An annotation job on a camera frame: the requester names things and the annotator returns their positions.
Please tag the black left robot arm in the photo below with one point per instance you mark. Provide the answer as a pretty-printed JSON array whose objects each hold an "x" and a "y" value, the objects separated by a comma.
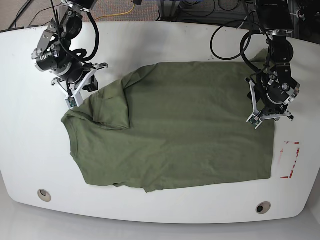
[{"x": 276, "y": 23}]

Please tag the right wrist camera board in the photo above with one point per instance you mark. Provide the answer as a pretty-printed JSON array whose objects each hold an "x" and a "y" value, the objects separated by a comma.
[{"x": 71, "y": 103}]

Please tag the red tape rectangle marking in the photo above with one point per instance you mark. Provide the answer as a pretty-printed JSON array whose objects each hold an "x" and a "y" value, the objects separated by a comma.
[{"x": 288, "y": 158}]

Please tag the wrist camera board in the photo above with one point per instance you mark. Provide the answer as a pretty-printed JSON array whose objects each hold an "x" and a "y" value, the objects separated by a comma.
[
  {"x": 71, "y": 103},
  {"x": 254, "y": 120}
]

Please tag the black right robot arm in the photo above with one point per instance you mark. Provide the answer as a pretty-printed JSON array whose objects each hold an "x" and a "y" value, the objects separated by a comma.
[{"x": 74, "y": 72}]

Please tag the table cable grommet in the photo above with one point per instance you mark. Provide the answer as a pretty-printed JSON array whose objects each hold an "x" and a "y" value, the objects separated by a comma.
[
  {"x": 263, "y": 207},
  {"x": 44, "y": 195}
]

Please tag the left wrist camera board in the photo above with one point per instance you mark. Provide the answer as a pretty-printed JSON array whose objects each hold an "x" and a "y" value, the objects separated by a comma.
[{"x": 254, "y": 120}]

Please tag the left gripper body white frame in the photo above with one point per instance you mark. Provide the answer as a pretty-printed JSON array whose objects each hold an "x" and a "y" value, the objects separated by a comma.
[{"x": 268, "y": 104}]

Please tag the left table cable grommet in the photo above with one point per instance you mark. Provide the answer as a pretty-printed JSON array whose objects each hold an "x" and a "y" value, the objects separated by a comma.
[{"x": 44, "y": 195}]

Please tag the olive green t-shirt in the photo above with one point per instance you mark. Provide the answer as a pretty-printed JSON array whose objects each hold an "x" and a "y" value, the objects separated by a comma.
[{"x": 171, "y": 125}]

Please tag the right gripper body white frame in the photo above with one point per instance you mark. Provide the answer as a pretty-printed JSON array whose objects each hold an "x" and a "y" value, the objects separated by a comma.
[{"x": 73, "y": 89}]

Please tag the right table cable grommet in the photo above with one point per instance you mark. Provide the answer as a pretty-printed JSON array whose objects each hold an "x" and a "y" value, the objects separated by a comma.
[{"x": 263, "y": 207}]

